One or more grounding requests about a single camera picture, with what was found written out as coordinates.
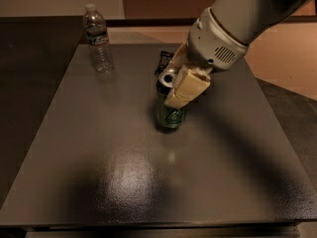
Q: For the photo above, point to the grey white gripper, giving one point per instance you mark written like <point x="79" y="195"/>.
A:
<point x="213" y="44"/>

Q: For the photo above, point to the green soda can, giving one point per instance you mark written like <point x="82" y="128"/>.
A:
<point x="168" y="117"/>

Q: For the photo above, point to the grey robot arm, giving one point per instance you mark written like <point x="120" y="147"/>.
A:
<point x="245" y="20"/>

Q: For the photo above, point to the clear plastic water bottle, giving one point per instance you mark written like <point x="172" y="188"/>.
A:
<point x="96" y="33"/>

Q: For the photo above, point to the black snack packet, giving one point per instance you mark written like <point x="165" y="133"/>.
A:
<point x="164" y="59"/>

